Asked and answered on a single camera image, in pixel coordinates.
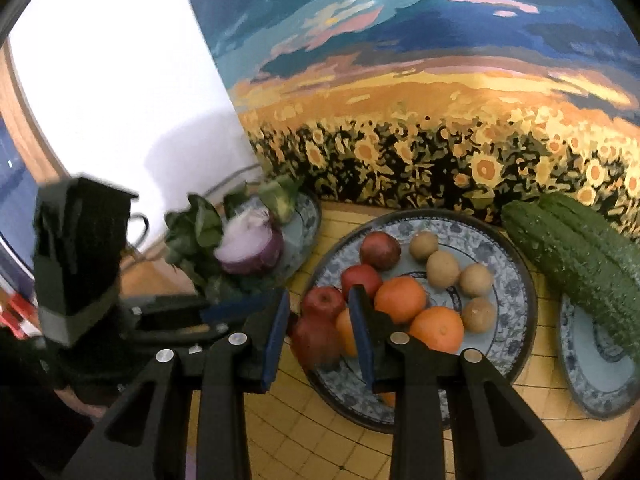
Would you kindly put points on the green bitter gourd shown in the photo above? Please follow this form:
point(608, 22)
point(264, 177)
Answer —
point(575, 270)
point(600, 230)

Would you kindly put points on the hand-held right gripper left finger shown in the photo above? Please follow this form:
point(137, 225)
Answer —
point(275, 342)

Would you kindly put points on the green leafy vegetable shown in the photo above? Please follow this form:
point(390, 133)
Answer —
point(200, 230)

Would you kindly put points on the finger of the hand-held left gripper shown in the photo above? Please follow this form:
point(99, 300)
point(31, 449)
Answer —
point(175, 338)
point(235, 306)

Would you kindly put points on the wooden frame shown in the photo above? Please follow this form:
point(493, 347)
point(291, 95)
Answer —
point(30, 135)

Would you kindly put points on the blue patterned gourd plate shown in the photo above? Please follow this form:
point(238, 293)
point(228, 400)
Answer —
point(600, 385)

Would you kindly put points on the yellow bamboo mat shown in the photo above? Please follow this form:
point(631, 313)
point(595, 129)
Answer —
point(310, 435)

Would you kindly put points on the red apple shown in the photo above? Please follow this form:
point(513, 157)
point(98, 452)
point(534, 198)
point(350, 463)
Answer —
point(361, 280)
point(315, 342)
point(380, 250)
point(324, 302)

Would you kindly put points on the blue patterned onion plate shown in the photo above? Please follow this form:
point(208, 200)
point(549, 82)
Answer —
point(305, 225)

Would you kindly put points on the brown kiwi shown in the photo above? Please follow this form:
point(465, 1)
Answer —
point(442, 269)
point(424, 245)
point(478, 314)
point(476, 280)

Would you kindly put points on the halved red onion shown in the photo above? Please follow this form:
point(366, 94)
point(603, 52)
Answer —
point(250, 255)

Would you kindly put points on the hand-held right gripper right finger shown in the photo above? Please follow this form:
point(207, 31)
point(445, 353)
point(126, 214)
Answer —
point(361, 342)

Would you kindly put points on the sunflower field painting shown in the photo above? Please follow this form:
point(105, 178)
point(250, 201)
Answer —
point(400, 60)

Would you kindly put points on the orange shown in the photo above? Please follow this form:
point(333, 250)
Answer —
point(387, 399)
point(400, 299)
point(436, 329)
point(346, 332)

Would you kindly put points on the large blue patterned plate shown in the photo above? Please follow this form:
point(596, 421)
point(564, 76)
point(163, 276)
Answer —
point(505, 280)

